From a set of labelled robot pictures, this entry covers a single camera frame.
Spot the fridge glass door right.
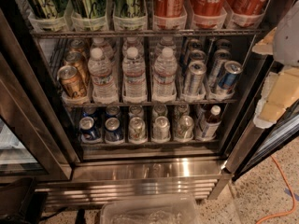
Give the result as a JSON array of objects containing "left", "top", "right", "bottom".
[{"left": 225, "top": 63, "right": 299, "bottom": 181}]

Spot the brown bottle white cap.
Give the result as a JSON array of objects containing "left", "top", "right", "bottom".
[{"left": 196, "top": 105, "right": 221, "bottom": 141}]

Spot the clear plastic bin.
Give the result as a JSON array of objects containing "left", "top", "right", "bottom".
[{"left": 100, "top": 194, "right": 202, "bottom": 224}]

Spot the blue pepsi can front left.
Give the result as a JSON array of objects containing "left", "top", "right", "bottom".
[{"left": 79, "top": 117, "right": 101, "bottom": 143}]

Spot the red coca-cola can left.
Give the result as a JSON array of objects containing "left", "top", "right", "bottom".
[{"left": 153, "top": 0, "right": 184, "bottom": 18}]

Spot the fridge glass door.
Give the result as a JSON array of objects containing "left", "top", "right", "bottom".
[
  {"left": 225, "top": 63, "right": 299, "bottom": 181},
  {"left": 0, "top": 11, "right": 72, "bottom": 184}
]

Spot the silver energy can front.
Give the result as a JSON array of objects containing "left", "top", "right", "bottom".
[{"left": 183, "top": 61, "right": 206, "bottom": 96}]

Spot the blue pepsi can rear left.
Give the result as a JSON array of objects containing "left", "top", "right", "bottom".
[{"left": 83, "top": 106, "right": 99, "bottom": 121}]

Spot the gold can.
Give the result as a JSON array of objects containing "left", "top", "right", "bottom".
[
  {"left": 64, "top": 51, "right": 90, "bottom": 85},
  {"left": 58, "top": 65, "right": 87, "bottom": 99}
]

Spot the blue pepsi can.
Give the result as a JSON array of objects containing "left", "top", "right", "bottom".
[
  {"left": 106, "top": 105, "right": 121, "bottom": 119},
  {"left": 83, "top": 106, "right": 99, "bottom": 121},
  {"left": 105, "top": 118, "right": 124, "bottom": 144},
  {"left": 79, "top": 117, "right": 101, "bottom": 143}
]

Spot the water bottle front middle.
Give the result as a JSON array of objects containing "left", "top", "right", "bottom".
[{"left": 122, "top": 47, "right": 148, "bottom": 103}]

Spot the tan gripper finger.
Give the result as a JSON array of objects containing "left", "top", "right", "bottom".
[
  {"left": 252, "top": 28, "right": 277, "bottom": 55},
  {"left": 253, "top": 65, "right": 299, "bottom": 129}
]

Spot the green can top right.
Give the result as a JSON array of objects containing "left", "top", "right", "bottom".
[{"left": 115, "top": 0, "right": 145, "bottom": 19}]

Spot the water bottle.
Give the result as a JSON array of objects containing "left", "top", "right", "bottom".
[
  {"left": 88, "top": 48, "right": 118, "bottom": 104},
  {"left": 153, "top": 47, "right": 178, "bottom": 103},
  {"left": 122, "top": 47, "right": 148, "bottom": 103}
]

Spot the orange cable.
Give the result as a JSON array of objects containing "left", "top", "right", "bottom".
[{"left": 255, "top": 155, "right": 297, "bottom": 224}]

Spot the gold can front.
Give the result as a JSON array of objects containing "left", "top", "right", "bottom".
[{"left": 58, "top": 65, "right": 87, "bottom": 99}]

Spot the steel fridge base grille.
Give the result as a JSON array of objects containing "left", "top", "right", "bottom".
[{"left": 36, "top": 158, "right": 232, "bottom": 210}]

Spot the green can top middle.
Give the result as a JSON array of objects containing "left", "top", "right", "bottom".
[{"left": 68, "top": 0, "right": 110, "bottom": 20}]

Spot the water bottle front left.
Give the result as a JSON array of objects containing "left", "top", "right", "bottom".
[{"left": 88, "top": 48, "right": 118, "bottom": 104}]

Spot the fridge glass door left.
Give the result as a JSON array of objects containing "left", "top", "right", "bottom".
[{"left": 0, "top": 11, "right": 72, "bottom": 184}]

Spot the water bottle front right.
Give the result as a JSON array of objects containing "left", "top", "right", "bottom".
[{"left": 153, "top": 47, "right": 178, "bottom": 103}]

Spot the blue silver energy can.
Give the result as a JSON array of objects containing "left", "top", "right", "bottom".
[{"left": 215, "top": 61, "right": 243, "bottom": 95}]

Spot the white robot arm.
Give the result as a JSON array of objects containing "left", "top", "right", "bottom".
[{"left": 252, "top": 1, "right": 299, "bottom": 129}]

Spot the gold can middle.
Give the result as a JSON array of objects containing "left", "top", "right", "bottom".
[{"left": 64, "top": 51, "right": 90, "bottom": 85}]

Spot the silver green can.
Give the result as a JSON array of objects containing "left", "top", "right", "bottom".
[
  {"left": 174, "top": 116, "right": 194, "bottom": 142},
  {"left": 129, "top": 117, "right": 147, "bottom": 144}
]

